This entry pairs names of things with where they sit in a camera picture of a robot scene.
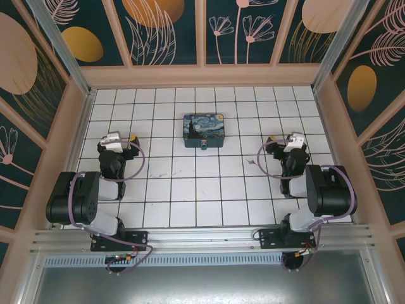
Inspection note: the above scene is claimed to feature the starry night tin box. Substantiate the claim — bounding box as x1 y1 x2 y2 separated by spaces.
182 113 226 149

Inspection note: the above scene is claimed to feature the aluminium table side strip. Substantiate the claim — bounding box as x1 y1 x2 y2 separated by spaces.
65 89 97 174

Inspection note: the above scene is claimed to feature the grey metal sheet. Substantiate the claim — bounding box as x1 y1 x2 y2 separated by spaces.
18 250 390 304

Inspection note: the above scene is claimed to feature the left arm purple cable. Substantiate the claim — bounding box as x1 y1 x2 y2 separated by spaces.
68 141 155 276

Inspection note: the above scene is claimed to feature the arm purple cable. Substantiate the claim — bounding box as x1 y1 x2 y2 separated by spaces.
68 141 155 276
256 141 358 273

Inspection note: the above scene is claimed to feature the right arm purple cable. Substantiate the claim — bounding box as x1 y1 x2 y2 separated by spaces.
256 141 358 273

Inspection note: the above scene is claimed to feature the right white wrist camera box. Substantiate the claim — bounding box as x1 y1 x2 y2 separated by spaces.
283 132 305 149

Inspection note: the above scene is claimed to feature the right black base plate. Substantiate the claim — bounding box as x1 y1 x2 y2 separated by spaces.
258 228 317 251

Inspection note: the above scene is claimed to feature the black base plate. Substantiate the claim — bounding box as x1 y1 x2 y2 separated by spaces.
90 230 149 253
258 228 317 251

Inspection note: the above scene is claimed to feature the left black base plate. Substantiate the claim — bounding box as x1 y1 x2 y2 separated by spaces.
90 230 149 253

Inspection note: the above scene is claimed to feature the black round cable port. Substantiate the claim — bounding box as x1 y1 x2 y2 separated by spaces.
106 262 127 275
281 253 309 272

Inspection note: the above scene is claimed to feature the left aluminium frame post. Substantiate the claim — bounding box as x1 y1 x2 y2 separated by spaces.
25 0 96 98

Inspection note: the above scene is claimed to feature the aluminium frame post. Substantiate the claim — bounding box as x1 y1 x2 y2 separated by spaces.
25 0 96 98
311 0 371 92

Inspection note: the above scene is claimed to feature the right aluminium frame post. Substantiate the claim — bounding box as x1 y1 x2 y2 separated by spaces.
311 0 371 92

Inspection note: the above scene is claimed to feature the aluminium mounting rail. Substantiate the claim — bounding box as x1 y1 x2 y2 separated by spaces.
30 224 376 254

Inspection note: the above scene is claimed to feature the slotted grey cable duct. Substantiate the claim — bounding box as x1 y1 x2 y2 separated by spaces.
42 255 285 267

